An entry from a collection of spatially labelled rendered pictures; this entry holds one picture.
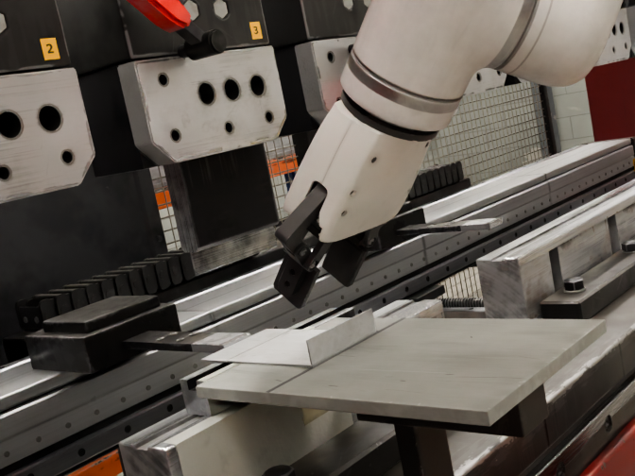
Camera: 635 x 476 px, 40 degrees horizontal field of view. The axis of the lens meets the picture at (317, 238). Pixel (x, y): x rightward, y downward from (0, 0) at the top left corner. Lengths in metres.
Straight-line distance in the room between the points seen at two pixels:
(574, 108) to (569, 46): 8.21
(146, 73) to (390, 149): 0.19
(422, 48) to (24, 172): 0.27
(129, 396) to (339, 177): 0.46
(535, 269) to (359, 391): 0.56
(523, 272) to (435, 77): 0.56
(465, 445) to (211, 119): 0.37
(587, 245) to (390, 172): 0.68
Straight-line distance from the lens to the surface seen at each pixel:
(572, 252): 1.24
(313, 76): 0.80
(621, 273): 1.24
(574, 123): 8.83
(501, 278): 1.12
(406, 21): 0.58
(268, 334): 0.81
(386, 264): 1.31
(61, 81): 0.62
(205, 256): 0.74
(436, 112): 0.60
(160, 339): 0.87
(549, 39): 0.59
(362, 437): 0.79
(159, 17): 0.65
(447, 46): 0.58
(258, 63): 0.74
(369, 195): 0.63
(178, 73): 0.68
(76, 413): 0.95
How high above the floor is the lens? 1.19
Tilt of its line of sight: 8 degrees down
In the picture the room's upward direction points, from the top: 11 degrees counter-clockwise
